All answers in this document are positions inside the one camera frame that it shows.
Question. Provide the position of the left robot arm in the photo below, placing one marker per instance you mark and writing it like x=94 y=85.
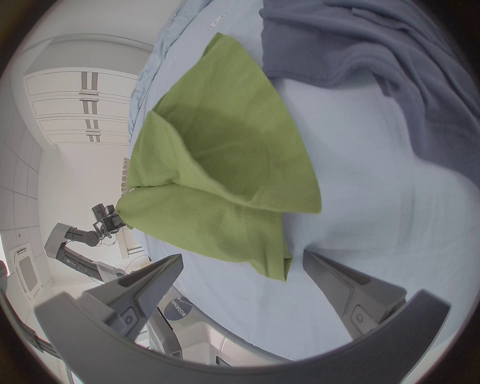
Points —
x=60 y=240

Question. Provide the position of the dark blue garment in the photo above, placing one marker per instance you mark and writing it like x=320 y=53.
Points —
x=375 y=45

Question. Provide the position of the white cassette air conditioner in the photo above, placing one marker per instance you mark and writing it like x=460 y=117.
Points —
x=28 y=270

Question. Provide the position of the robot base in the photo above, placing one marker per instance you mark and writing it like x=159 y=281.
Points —
x=202 y=333

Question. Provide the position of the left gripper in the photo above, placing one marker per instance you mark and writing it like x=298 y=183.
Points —
x=112 y=224

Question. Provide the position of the white wardrobe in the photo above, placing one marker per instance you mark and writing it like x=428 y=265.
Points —
x=56 y=97

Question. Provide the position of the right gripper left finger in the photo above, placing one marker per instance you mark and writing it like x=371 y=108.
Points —
x=150 y=285

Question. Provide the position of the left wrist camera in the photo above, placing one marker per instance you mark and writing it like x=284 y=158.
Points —
x=99 y=210

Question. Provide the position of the green shorts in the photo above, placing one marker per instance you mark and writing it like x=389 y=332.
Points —
x=232 y=150

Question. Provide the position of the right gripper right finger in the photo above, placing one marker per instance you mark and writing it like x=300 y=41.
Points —
x=348 y=296

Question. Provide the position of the pale blue quilt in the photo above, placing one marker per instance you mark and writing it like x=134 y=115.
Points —
x=150 y=75

